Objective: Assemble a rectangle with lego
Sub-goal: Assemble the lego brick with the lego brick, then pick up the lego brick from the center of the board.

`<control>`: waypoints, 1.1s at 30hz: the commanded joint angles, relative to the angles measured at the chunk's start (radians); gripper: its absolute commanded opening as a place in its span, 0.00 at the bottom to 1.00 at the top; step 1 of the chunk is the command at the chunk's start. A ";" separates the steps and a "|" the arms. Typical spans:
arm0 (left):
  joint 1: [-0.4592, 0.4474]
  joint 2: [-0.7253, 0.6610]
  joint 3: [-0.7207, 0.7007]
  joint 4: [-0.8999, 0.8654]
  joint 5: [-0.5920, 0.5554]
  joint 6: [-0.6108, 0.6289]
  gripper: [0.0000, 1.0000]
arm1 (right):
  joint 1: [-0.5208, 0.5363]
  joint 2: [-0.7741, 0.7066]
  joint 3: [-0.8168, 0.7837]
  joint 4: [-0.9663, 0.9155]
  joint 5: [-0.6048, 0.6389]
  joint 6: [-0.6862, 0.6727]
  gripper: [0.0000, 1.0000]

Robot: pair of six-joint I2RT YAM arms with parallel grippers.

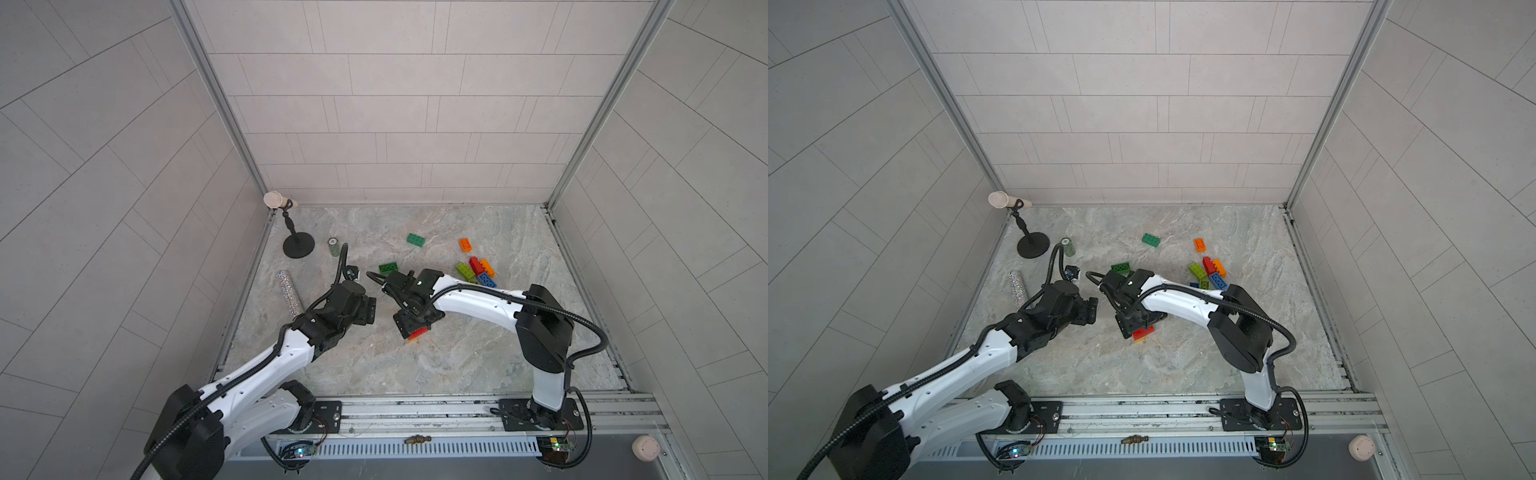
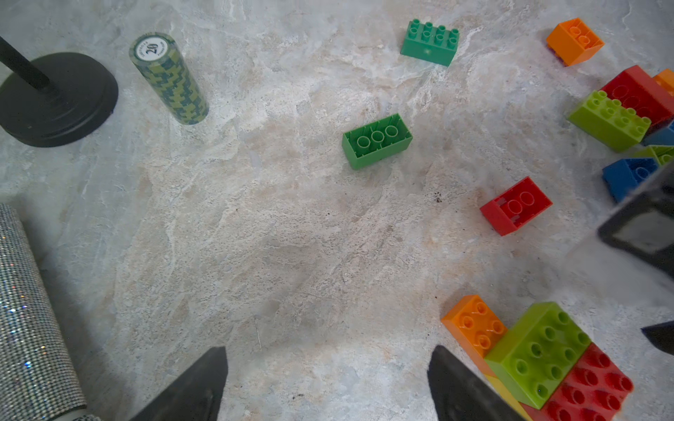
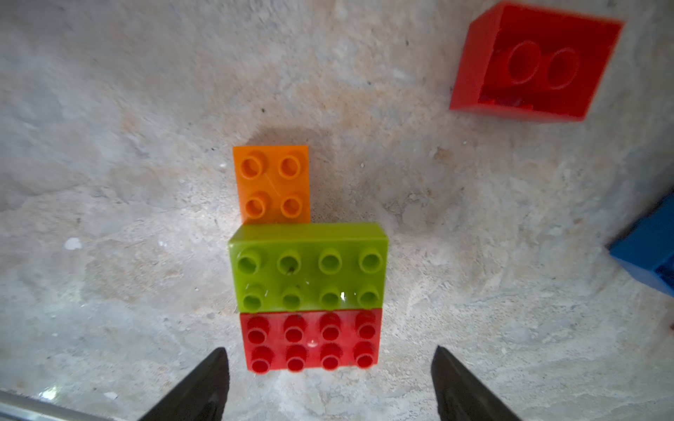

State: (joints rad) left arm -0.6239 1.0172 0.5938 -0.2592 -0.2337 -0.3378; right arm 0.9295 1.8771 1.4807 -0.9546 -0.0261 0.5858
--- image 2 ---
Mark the dark green lego brick near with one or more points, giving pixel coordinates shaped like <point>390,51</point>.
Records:
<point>376,141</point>

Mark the small lime green lego brick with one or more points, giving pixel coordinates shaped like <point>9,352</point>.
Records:
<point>661,153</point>

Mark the long orange lego brick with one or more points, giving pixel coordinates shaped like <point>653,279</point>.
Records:
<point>665,79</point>

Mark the yellow lego brick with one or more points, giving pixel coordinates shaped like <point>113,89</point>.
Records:
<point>507,396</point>

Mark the dark green lego brick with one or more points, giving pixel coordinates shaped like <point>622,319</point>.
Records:
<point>376,141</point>
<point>436,44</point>

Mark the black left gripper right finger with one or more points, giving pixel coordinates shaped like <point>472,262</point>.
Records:
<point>458,394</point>

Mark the green camouflage can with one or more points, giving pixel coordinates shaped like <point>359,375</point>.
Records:
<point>160,62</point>

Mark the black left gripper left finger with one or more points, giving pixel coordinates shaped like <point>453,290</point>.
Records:
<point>194,395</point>

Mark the red lego brick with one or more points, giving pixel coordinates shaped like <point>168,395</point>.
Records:
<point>594,389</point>
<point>635,89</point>
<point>517,206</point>

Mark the glitter silver microphone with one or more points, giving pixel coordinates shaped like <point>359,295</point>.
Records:
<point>38,380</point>

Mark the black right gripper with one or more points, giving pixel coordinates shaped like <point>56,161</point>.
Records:
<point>630,256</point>

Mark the black microphone stand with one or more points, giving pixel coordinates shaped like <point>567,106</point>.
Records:
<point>56,99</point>

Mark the small dark blue lego brick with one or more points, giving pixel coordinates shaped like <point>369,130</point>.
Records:
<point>625,175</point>

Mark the small orange lego brick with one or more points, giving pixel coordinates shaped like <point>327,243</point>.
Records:
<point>574,42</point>

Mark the dark green lego brick far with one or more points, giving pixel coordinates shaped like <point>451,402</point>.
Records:
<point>436,44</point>

